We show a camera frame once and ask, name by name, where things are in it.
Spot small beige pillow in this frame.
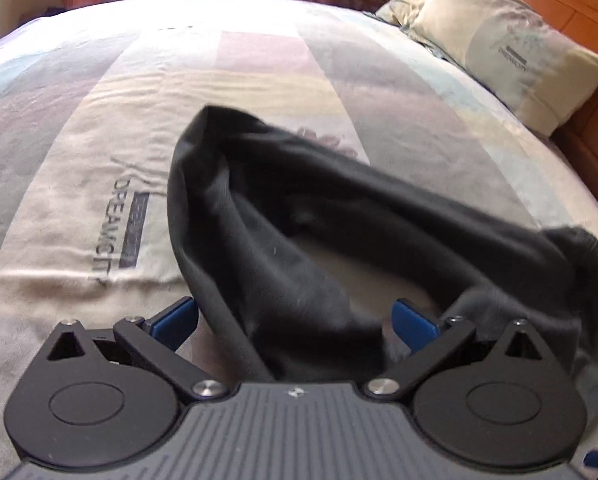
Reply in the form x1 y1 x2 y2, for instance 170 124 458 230
376 0 437 28

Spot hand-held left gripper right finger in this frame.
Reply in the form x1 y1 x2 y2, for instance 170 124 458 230
364 298 555 403

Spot large beige pillow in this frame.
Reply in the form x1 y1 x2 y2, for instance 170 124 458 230
409 0 598 137

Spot wooden headboard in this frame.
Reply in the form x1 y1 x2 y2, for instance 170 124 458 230
474 0 598 211

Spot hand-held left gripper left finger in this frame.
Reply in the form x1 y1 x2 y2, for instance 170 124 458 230
46 296 230 403

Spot black pants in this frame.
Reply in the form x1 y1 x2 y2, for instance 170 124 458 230
168 105 598 413

